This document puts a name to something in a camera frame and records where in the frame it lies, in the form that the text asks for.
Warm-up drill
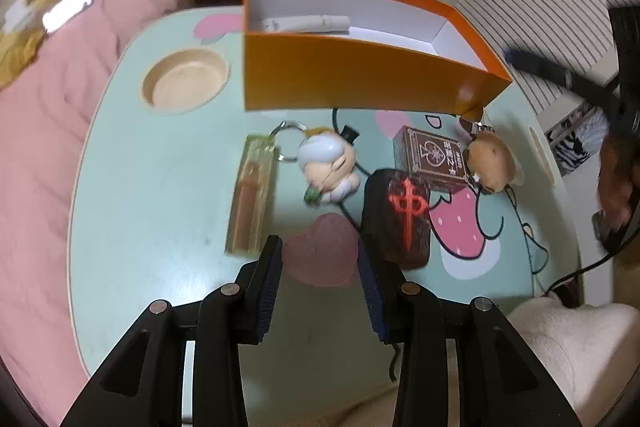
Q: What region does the smartphone with lit screen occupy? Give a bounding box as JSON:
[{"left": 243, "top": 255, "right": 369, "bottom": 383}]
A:
[{"left": 42, "top": 0, "right": 93, "bottom": 35}]

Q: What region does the pink heart shaped object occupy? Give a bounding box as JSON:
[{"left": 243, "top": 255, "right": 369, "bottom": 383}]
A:
[{"left": 282, "top": 212, "right": 359, "bottom": 288}]

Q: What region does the person's right hand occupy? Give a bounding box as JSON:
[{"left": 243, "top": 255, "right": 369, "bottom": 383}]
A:
[{"left": 598, "top": 133, "right": 639, "bottom": 230}]

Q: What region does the yellow cartoon pillow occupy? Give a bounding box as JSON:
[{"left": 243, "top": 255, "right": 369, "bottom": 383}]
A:
[{"left": 0, "top": 0, "right": 196, "bottom": 88}]

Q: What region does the orange white cardboard box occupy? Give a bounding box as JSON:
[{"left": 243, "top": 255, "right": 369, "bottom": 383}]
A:
[{"left": 243, "top": 0, "right": 512, "bottom": 116}]

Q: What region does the white tube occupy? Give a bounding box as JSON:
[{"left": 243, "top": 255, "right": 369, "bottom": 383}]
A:
[{"left": 257, "top": 14, "right": 350, "bottom": 35}]

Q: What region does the clear brown cosmetic bottle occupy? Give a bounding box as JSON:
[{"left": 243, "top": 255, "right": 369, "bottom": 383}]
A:
[{"left": 226, "top": 134, "right": 277, "bottom": 256}]

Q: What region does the dark red mahjong tile block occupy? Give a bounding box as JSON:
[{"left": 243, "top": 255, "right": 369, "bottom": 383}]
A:
[{"left": 361, "top": 169, "right": 432, "bottom": 271}]

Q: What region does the cream fleece blanket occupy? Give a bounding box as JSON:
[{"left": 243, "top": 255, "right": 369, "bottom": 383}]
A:
[{"left": 282, "top": 297, "right": 639, "bottom": 426}]

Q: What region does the pink bed quilt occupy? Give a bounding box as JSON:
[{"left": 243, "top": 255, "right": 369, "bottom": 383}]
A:
[{"left": 1, "top": 0, "right": 186, "bottom": 426}]

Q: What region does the cartoon doll figurine keychain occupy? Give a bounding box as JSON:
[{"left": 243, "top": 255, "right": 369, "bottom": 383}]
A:
[{"left": 269, "top": 120, "right": 360, "bottom": 206}]

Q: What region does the brown plush toy keychain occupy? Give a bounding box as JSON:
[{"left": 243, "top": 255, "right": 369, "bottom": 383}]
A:
[{"left": 458, "top": 117, "right": 524, "bottom": 194}]

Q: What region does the brown playing card box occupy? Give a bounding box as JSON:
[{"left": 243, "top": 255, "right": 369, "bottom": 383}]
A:
[{"left": 393, "top": 126, "right": 470, "bottom": 193}]

